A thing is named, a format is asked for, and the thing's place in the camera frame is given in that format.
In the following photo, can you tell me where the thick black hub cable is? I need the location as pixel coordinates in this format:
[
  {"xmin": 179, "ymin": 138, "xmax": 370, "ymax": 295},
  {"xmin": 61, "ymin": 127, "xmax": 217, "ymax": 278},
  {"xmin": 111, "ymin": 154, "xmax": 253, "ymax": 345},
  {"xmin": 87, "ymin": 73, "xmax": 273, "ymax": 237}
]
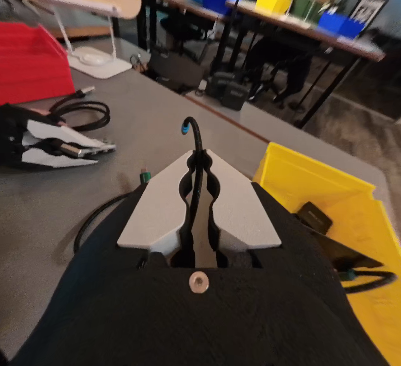
[{"xmin": 48, "ymin": 85, "xmax": 111, "ymax": 131}]

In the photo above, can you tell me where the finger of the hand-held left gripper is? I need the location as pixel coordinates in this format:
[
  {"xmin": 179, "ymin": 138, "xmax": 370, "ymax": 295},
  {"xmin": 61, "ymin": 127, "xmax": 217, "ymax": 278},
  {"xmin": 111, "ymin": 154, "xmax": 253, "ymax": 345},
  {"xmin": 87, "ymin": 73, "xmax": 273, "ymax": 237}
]
[
  {"xmin": 23, "ymin": 119, "xmax": 117, "ymax": 152},
  {"xmin": 21, "ymin": 148, "xmax": 99, "ymax": 169}
]

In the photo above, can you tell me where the yellow plastic bin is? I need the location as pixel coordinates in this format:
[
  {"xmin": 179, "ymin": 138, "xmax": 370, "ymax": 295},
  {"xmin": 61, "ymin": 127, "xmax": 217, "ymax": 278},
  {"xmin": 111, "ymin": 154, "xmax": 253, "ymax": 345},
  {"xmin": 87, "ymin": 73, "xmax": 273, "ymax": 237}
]
[
  {"xmin": 255, "ymin": 0, "xmax": 293, "ymax": 15},
  {"xmin": 252, "ymin": 142, "xmax": 401, "ymax": 366}
]

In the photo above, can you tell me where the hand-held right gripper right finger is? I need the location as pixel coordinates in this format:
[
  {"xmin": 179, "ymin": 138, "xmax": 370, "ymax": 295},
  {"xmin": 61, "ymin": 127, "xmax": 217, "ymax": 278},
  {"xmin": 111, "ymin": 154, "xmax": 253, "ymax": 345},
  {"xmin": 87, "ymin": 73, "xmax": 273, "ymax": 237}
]
[{"xmin": 204, "ymin": 149, "xmax": 282, "ymax": 268}]

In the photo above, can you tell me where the black cable loop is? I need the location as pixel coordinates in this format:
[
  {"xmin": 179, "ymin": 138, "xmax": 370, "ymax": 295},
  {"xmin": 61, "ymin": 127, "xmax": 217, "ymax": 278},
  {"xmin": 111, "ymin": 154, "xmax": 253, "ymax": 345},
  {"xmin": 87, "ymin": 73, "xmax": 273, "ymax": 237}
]
[{"xmin": 130, "ymin": 54, "xmax": 149, "ymax": 73}]

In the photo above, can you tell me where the black flat adapter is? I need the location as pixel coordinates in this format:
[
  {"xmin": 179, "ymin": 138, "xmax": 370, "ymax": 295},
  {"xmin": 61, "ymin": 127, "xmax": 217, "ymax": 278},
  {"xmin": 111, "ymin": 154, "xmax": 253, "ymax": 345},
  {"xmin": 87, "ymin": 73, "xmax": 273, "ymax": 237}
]
[{"xmin": 296, "ymin": 201, "xmax": 333, "ymax": 235}]

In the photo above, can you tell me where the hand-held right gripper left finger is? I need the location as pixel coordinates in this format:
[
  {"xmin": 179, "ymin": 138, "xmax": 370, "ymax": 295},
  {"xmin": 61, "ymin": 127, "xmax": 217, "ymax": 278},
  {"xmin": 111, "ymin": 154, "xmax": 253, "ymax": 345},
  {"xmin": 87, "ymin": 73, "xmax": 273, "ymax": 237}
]
[{"xmin": 117, "ymin": 150, "xmax": 196, "ymax": 268}]

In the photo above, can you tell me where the black light stand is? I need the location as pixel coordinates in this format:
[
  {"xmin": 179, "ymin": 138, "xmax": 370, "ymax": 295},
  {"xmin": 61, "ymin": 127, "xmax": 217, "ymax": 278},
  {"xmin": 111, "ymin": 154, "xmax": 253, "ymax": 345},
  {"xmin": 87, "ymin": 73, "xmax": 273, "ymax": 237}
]
[{"xmin": 213, "ymin": 0, "xmax": 251, "ymax": 72}]

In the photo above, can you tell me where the black rounded case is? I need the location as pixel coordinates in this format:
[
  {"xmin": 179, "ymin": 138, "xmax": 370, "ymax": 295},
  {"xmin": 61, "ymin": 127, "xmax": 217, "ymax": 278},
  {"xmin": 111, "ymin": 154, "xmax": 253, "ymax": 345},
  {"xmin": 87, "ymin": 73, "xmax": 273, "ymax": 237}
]
[
  {"xmin": 207, "ymin": 71, "xmax": 235, "ymax": 97},
  {"xmin": 224, "ymin": 82, "xmax": 251, "ymax": 111}
]

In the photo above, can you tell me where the black equipment case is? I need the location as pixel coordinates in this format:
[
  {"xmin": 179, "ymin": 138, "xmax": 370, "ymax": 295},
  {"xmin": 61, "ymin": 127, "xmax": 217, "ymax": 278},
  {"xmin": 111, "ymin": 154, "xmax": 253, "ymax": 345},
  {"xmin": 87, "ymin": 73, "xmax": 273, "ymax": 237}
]
[{"xmin": 147, "ymin": 51, "xmax": 207, "ymax": 92}]

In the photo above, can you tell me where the black bin divider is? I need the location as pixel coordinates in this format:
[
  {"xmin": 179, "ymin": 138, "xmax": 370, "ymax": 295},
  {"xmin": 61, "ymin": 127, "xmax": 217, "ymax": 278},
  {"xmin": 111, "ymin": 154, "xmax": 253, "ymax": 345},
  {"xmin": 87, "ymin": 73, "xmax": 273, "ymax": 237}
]
[{"xmin": 301, "ymin": 225, "xmax": 384, "ymax": 274}]

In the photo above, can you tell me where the white round disc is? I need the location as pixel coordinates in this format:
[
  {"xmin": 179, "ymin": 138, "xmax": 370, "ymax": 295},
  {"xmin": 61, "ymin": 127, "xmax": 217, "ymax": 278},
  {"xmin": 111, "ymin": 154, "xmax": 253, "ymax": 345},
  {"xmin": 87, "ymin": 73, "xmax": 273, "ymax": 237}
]
[{"xmin": 80, "ymin": 53, "xmax": 108, "ymax": 66}]

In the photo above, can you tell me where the framed black white tag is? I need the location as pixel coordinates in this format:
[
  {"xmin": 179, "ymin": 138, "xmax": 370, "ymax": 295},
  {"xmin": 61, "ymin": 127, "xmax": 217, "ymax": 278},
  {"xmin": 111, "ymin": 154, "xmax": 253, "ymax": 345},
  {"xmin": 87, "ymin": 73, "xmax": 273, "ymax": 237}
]
[{"xmin": 349, "ymin": 0, "xmax": 389, "ymax": 29}]

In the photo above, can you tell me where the red plastic bin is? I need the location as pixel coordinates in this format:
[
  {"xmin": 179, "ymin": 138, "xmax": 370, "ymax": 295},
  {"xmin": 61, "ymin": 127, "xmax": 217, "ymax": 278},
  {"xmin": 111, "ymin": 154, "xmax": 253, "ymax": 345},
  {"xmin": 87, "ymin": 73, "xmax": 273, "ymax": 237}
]
[{"xmin": 0, "ymin": 21, "xmax": 76, "ymax": 106}]

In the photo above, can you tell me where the black cable small green plug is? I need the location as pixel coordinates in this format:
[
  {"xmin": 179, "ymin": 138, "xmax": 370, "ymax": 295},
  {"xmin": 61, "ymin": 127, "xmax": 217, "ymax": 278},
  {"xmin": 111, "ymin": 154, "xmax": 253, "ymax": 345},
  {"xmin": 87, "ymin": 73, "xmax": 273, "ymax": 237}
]
[{"xmin": 74, "ymin": 168, "xmax": 152, "ymax": 254}]

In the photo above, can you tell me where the black cable blue collar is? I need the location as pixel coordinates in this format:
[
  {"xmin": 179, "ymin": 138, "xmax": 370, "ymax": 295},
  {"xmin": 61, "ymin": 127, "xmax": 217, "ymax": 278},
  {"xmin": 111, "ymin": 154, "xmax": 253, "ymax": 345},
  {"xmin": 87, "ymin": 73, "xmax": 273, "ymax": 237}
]
[{"xmin": 181, "ymin": 117, "xmax": 204, "ymax": 232}]

